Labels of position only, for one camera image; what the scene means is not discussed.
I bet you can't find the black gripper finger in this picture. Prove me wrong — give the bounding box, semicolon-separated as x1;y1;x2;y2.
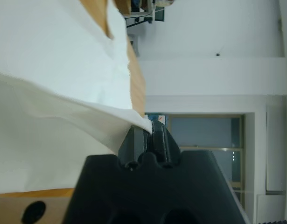
118;125;151;164
150;120;181;168

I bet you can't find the white T-shirt with small print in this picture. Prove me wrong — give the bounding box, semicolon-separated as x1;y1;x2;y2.
0;0;153;194

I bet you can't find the white rectangular ceiling panel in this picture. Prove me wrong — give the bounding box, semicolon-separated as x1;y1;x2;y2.
265;104;287;196

